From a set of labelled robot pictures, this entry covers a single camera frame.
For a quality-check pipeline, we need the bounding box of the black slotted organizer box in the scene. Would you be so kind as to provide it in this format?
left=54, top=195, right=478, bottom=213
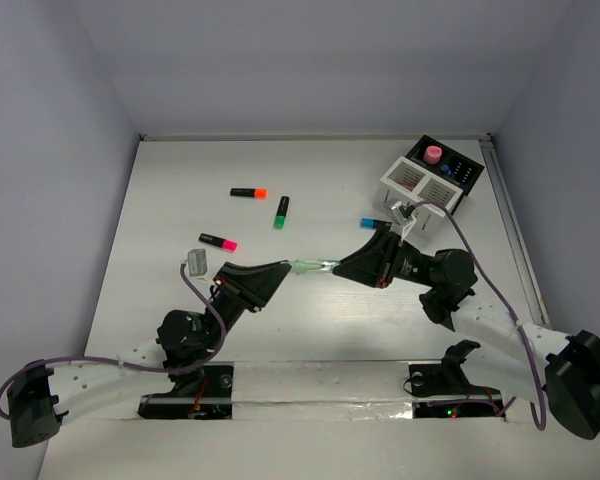
left=406, top=135, right=484, bottom=214

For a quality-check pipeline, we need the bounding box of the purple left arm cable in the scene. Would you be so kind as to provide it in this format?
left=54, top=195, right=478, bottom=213
left=0, top=262, right=229, bottom=421

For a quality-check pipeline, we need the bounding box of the pink highlighter black body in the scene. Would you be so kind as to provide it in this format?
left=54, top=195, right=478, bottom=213
left=198, top=233, right=238, bottom=252

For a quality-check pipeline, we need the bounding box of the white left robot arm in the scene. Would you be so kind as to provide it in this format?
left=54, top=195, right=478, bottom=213
left=0, top=261, right=292, bottom=449

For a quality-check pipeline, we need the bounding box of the orange highlighter black body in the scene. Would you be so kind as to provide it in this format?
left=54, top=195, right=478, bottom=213
left=230, top=188, right=268, bottom=199

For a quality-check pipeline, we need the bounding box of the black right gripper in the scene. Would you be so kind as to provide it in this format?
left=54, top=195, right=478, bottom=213
left=330, top=227, right=439, bottom=289

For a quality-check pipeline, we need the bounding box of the white slotted organizer box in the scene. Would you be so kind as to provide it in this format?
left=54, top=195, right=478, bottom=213
left=373, top=156, right=462, bottom=240

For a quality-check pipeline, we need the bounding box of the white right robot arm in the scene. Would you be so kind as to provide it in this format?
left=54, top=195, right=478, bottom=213
left=333, top=231, right=600, bottom=440

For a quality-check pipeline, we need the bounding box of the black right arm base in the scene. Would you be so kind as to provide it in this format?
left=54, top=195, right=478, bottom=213
left=403, top=340, right=501, bottom=398

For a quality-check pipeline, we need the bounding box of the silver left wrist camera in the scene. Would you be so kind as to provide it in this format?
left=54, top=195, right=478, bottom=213
left=181, top=248, right=208, bottom=280

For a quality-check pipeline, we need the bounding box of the green folding marker pen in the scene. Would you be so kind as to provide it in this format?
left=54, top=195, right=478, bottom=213
left=289, top=259, right=340, bottom=275

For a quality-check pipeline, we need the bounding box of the blue highlighter black body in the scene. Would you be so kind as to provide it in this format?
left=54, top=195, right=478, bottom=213
left=360, top=218, right=392, bottom=230

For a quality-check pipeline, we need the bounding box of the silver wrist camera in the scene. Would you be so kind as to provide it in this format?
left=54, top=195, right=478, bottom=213
left=181, top=248, right=208, bottom=280
left=384, top=199, right=419, bottom=241

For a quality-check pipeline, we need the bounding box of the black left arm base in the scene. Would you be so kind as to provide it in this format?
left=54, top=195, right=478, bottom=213
left=137, top=363, right=234, bottom=420

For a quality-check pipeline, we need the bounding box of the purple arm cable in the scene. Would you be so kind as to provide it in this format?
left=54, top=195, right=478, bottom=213
left=402, top=200, right=549, bottom=431
left=0, top=262, right=229, bottom=421

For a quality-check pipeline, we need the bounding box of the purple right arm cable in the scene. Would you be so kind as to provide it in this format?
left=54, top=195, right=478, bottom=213
left=402, top=200, right=549, bottom=431

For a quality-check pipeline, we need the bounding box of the green highlighter black body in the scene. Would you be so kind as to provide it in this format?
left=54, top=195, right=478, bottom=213
left=273, top=196, right=290, bottom=230

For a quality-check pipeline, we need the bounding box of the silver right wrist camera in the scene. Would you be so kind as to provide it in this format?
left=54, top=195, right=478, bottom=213
left=384, top=199, right=419, bottom=241

